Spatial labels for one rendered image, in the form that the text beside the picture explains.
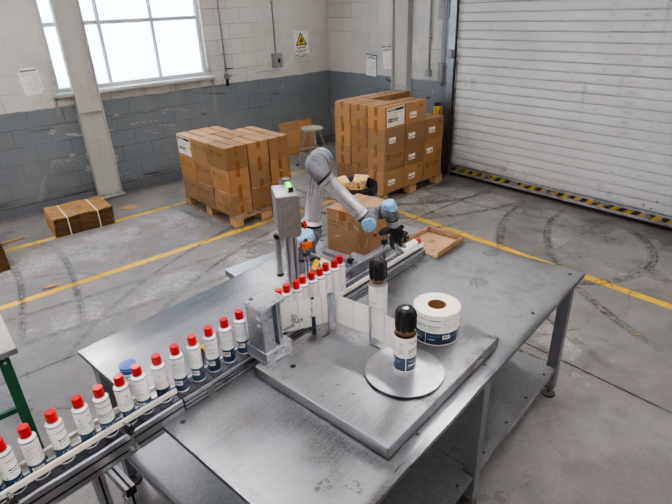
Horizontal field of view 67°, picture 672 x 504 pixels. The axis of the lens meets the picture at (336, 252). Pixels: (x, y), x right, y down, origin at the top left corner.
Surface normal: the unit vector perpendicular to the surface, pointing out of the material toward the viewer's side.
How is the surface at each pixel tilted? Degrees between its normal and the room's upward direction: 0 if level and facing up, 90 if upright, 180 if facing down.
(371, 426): 0
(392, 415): 0
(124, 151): 90
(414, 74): 90
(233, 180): 90
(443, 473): 1
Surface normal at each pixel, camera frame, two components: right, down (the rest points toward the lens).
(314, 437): -0.04, -0.90
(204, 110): 0.65, 0.31
